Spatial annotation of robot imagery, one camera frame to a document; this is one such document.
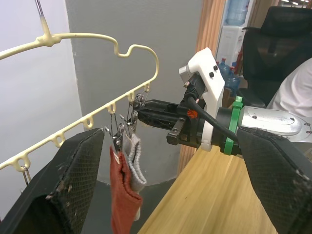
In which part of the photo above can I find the grey sock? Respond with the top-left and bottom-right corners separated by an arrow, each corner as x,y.
121,133 -> 148,221

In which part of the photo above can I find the cream clip hanger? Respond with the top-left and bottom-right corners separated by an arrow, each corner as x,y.
0,0 -> 160,173

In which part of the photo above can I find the person in white shirt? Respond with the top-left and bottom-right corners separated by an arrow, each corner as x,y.
265,57 -> 312,118

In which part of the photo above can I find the wooden wall panel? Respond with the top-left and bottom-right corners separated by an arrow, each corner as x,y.
176,0 -> 227,175

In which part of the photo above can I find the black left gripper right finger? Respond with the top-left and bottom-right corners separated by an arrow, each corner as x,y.
237,128 -> 312,234

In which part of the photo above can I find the blue water jug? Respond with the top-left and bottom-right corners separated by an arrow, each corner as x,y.
224,67 -> 242,90
224,0 -> 251,26
218,58 -> 231,75

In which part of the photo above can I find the white water dispenser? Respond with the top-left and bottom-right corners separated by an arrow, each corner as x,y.
215,24 -> 247,72

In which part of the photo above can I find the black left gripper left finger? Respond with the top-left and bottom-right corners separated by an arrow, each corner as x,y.
0,127 -> 105,234

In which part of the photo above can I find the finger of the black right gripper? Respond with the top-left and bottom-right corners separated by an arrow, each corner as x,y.
142,98 -> 180,113
135,108 -> 181,130

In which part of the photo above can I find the black office chair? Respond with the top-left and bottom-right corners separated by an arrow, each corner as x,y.
237,5 -> 312,108

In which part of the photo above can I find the red sock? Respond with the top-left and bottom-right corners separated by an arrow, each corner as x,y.
109,145 -> 143,234

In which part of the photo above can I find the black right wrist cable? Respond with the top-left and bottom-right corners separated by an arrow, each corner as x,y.
182,73 -> 241,145

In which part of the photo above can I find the metal hanger clip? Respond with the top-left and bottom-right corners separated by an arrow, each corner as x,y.
104,114 -> 125,152
20,165 -> 32,186
131,88 -> 151,111
119,101 -> 137,140

